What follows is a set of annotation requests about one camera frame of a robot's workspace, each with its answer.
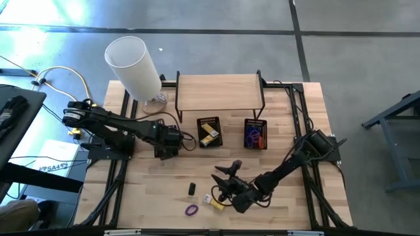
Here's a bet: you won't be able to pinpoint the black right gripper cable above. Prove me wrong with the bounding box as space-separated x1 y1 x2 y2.
211 184 232 203

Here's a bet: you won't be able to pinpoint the white printed cardboard box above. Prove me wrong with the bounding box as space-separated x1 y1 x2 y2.
30 139 82 180

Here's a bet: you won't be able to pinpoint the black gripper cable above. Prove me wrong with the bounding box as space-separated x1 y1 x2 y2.
177 130 198 152
211 184 232 203

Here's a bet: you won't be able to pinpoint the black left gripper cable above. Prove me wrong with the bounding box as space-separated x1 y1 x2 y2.
177 130 198 152

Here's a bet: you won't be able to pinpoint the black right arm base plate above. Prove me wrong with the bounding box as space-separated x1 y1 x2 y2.
293 135 348 164

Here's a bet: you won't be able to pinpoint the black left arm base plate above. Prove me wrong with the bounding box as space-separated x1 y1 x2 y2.
80 141 136 162

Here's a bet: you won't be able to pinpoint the wooden shelf riser black legs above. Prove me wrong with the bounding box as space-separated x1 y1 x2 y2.
175 69 266 124

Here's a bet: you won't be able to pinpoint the white shade table lamp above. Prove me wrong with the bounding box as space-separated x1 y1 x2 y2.
104 35 170 116

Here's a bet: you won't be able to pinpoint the white label plate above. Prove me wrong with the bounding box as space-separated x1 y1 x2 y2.
104 229 142 236
287 230 326 236

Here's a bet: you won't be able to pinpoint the person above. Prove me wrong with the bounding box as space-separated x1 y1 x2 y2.
0 198 54 234

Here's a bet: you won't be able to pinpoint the yellow extension cable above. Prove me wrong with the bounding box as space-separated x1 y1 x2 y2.
32 65 98 109
0 54 83 137

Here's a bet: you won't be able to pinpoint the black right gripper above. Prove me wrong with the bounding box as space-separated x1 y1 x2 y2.
211 159 263 214

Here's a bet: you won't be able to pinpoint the black glove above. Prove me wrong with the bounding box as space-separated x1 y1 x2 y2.
0 95 30 141

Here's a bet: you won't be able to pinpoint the grey blue metal table frame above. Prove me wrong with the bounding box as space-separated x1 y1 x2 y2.
362 90 420 193

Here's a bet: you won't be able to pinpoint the black aluminium extrusion frame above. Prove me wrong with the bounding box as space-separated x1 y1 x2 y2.
73 73 354 236

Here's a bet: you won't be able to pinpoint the black desk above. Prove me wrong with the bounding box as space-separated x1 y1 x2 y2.
0 83 85 229

